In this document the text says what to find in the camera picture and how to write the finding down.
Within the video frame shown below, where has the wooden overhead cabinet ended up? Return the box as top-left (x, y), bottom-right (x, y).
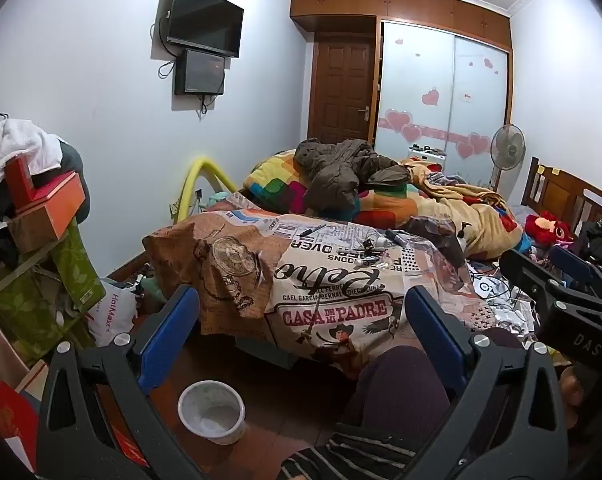
top-left (289, 0), bottom-right (513, 52)

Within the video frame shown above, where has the black wall television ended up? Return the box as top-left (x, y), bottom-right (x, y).
top-left (165, 0), bottom-right (245, 59)

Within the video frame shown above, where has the red plush toy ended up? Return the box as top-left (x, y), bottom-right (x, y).
top-left (524, 210), bottom-right (578, 247)

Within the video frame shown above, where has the dark translucent plastic bag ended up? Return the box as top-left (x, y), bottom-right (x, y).
top-left (405, 215), bottom-right (468, 263)

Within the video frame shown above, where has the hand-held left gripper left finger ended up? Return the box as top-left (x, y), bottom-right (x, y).
top-left (36, 285), bottom-right (207, 480)

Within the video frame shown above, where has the white plastic shopping bag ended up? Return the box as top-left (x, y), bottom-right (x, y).
top-left (85, 281), bottom-right (140, 349)

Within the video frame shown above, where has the person's right hand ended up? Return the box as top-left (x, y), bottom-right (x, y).
top-left (558, 364), bottom-right (602, 437)

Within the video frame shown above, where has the red printed paper bag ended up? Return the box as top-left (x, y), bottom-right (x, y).
top-left (0, 381), bottom-right (38, 472)

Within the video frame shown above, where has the white cloth pile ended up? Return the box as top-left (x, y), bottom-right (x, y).
top-left (0, 118), bottom-right (65, 189)

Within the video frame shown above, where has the dark clothes pile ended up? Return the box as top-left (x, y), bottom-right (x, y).
top-left (575, 211), bottom-right (602, 273)

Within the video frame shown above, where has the newspaper print blanket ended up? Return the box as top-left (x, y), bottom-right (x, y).
top-left (144, 200), bottom-right (492, 378)

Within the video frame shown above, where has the black wall cable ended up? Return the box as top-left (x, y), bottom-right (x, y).
top-left (150, 12), bottom-right (178, 81)

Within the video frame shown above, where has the black wall speaker box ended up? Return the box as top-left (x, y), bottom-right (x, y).
top-left (174, 48), bottom-right (227, 97)

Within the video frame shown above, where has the brown wooden door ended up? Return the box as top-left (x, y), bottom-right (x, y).
top-left (310, 31), bottom-right (378, 155)

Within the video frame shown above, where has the tan fleece blanket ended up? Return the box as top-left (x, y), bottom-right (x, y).
top-left (400, 156), bottom-right (528, 262)

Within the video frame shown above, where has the standing electric fan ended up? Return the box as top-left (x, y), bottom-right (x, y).
top-left (487, 123), bottom-right (527, 194)

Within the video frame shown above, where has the olive puffer jacket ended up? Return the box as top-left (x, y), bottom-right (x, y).
top-left (295, 137), bottom-right (413, 212)

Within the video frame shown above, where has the white plastic cup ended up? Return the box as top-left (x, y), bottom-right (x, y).
top-left (177, 380), bottom-right (247, 445)

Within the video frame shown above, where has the colourful patchwork blanket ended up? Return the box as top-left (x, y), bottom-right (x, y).
top-left (243, 149), bottom-right (422, 233)

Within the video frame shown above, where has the grey striped garment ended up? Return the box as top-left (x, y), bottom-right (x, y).
top-left (280, 429), bottom-right (418, 480)

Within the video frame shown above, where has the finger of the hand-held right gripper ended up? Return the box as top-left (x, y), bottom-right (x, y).
top-left (498, 249), bottom-right (566, 308)
top-left (550, 245), bottom-right (602, 303)

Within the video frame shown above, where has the person's leg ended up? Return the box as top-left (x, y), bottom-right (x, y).
top-left (330, 345), bottom-right (455, 447)

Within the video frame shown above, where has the orange cardboard box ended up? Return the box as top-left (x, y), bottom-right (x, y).
top-left (5, 154), bottom-right (88, 254)

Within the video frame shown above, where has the tangle of thin cables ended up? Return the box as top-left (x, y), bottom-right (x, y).
top-left (473, 267), bottom-right (539, 336)

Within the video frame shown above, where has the green leaf print bag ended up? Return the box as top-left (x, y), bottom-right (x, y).
top-left (0, 219), bottom-right (108, 363)

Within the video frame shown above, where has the yellow foam tube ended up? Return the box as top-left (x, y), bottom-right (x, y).
top-left (175, 156), bottom-right (238, 224)

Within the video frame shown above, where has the silver compact disc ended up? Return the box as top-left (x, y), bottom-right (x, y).
top-left (472, 276), bottom-right (498, 302)

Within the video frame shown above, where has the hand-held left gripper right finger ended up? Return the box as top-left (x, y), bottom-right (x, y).
top-left (405, 285), bottom-right (570, 480)

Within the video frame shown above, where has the white low cabinet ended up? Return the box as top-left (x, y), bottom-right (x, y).
top-left (407, 144), bottom-right (448, 172)

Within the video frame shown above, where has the dark grey bag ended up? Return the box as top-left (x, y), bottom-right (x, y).
top-left (58, 139), bottom-right (88, 222)

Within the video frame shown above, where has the sliding wardrobe with heart stickers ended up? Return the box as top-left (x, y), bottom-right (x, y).
top-left (372, 19), bottom-right (510, 188)

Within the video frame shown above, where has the wooden bed headboard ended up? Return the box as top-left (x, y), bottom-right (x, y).
top-left (522, 156), bottom-right (602, 242)

